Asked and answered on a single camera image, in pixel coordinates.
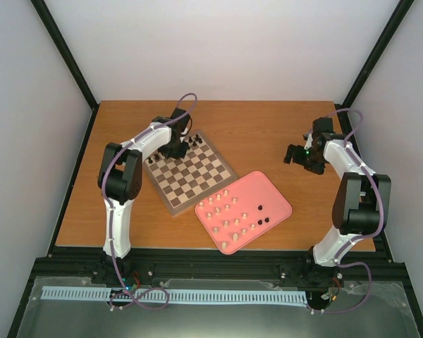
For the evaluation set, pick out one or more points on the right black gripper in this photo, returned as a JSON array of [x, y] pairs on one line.
[[317, 168]]

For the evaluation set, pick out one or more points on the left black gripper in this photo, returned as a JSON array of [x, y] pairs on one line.
[[180, 154]]

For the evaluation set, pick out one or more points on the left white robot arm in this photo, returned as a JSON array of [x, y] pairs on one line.
[[120, 174]]

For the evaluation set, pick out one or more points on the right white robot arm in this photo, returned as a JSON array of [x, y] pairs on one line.
[[360, 209]]

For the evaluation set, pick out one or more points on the wooden chess board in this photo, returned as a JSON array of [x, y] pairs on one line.
[[182, 183]]

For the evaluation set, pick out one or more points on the pink plastic tray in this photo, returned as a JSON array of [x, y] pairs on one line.
[[243, 211]]

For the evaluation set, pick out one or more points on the right black corner post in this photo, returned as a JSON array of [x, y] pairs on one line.
[[389, 30]]

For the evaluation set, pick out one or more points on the black corner post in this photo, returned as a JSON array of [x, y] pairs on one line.
[[64, 51], [389, 30]]

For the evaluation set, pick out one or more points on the black aluminium frame rail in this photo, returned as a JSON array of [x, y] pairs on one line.
[[155, 265]]

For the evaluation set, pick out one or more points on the light blue cable duct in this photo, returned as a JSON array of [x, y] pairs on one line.
[[177, 296]]

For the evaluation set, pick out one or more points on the left black corner post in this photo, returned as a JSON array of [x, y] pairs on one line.
[[64, 51]]

